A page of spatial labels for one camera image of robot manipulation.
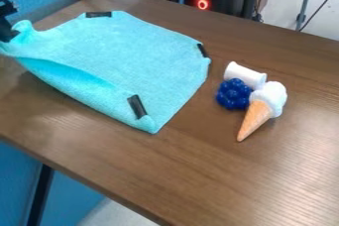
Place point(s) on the grey table leg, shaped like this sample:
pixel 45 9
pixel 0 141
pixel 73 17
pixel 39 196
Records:
pixel 303 3

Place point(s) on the turquoise cloth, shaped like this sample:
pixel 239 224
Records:
pixel 115 61

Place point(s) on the toy ice cream cone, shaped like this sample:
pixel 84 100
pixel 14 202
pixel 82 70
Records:
pixel 263 106

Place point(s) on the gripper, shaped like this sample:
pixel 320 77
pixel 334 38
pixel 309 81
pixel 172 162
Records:
pixel 5 17

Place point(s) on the blue toy grapes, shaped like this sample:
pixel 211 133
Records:
pixel 233 94

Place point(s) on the white toy spool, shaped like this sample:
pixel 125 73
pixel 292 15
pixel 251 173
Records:
pixel 244 74

